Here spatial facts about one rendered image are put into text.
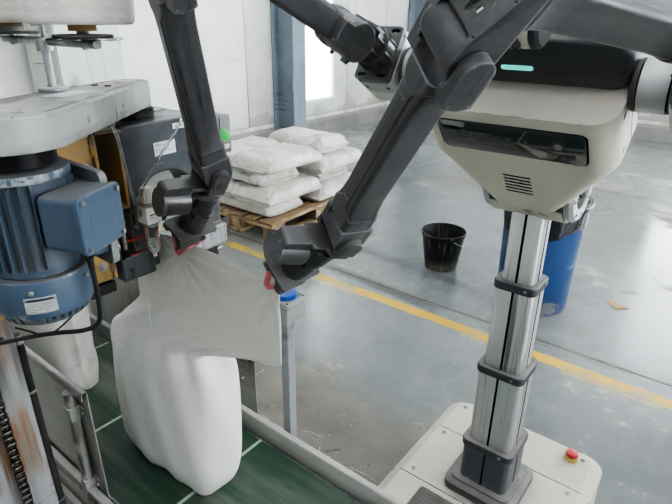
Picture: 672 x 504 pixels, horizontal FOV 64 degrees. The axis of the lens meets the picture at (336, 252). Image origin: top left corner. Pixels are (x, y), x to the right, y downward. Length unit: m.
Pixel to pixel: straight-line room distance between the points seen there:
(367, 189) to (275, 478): 1.03
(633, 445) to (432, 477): 1.01
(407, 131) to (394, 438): 1.75
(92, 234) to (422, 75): 0.53
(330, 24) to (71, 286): 0.64
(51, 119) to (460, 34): 0.57
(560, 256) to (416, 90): 2.53
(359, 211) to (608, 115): 0.46
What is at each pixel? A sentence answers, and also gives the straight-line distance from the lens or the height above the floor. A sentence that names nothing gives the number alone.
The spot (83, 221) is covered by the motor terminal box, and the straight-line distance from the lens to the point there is 0.86.
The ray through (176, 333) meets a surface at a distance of 1.35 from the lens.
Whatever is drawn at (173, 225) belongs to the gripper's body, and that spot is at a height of 1.14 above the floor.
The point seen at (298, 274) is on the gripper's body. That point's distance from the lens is 0.96.
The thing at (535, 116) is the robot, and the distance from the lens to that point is 1.05.
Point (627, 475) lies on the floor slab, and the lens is 2.40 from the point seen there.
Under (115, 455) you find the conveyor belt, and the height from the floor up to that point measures 0.38.
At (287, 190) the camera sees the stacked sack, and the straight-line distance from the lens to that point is 4.04.
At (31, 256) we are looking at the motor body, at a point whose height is 1.21.
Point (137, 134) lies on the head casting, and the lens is 1.20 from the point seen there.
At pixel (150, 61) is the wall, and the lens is 6.06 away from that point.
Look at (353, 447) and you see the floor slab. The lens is 2.24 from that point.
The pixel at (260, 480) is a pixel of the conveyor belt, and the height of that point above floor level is 0.38.
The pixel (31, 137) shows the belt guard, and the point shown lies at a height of 1.39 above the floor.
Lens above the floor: 1.54
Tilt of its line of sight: 24 degrees down
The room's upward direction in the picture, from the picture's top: 1 degrees clockwise
